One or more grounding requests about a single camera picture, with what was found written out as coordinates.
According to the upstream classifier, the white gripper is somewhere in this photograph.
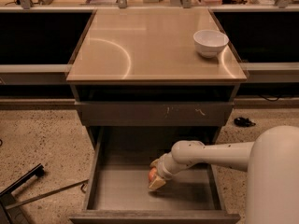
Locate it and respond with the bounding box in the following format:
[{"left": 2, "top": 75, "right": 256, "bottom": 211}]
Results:
[{"left": 149, "top": 153, "right": 190, "bottom": 190}]

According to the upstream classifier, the red apple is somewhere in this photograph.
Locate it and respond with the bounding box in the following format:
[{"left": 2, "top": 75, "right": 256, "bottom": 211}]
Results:
[{"left": 148, "top": 167, "right": 157, "bottom": 182}]

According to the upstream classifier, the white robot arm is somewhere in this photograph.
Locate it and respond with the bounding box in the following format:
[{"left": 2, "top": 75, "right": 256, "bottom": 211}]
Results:
[{"left": 149, "top": 126, "right": 299, "bottom": 224}]

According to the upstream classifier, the open grey middle drawer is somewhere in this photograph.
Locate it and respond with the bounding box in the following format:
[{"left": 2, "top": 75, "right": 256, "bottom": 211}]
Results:
[{"left": 70, "top": 127, "right": 240, "bottom": 224}]

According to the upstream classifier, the grey drawer cabinet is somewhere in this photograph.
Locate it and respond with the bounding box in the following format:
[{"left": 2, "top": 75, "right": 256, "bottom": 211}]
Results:
[{"left": 66, "top": 7, "right": 247, "bottom": 144}]

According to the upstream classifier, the thin metal rod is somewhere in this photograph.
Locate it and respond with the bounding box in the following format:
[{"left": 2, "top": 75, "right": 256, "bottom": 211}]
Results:
[{"left": 5, "top": 179, "right": 89, "bottom": 210}]

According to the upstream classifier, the black object on floor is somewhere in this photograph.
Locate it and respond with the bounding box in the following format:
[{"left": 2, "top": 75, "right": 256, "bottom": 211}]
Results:
[{"left": 234, "top": 117, "right": 255, "bottom": 127}]

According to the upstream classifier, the white ceramic bowl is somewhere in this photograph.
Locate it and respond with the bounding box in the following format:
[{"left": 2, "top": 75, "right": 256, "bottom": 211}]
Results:
[{"left": 193, "top": 30, "right": 229, "bottom": 58}]

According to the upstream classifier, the black metal stand base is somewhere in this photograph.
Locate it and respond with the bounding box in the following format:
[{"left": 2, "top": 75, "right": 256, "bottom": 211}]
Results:
[{"left": 0, "top": 163, "right": 46, "bottom": 224}]

